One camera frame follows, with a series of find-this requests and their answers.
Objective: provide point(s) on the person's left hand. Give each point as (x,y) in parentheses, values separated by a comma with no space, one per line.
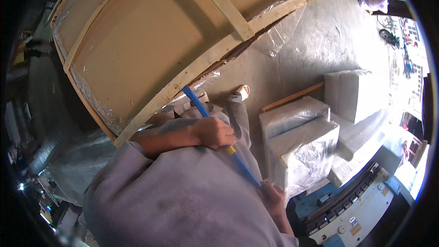
(214,132)

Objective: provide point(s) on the person's right hand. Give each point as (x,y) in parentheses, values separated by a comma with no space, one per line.
(272,197)

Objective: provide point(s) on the person's left fingers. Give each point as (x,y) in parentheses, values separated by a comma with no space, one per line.
(229,136)

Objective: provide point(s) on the person's right fingers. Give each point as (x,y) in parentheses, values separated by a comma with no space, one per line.
(271,186)

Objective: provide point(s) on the blue pry bar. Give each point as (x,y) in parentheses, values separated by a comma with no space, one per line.
(200,104)

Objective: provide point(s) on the person's legs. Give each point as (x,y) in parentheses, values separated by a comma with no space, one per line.
(240,120)

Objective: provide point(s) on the plastic wrapped white block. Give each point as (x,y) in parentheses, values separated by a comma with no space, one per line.
(356,94)
(305,157)
(291,115)
(346,171)
(363,137)

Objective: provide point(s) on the wooden slat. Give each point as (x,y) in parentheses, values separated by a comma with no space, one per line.
(291,98)

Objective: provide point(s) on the person's body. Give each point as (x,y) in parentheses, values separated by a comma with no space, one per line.
(178,199)

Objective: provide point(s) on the white and blue machine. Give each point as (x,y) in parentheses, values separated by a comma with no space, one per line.
(353,212)

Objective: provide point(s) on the clear plastic film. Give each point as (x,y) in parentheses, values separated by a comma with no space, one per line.
(282,32)

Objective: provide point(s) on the large wooden crate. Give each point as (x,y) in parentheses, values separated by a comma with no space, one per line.
(147,37)

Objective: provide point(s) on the large plastic wrapped bundle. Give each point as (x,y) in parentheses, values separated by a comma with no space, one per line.
(72,164)

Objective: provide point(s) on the parked motorbike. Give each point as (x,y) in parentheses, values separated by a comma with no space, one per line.
(389,36)

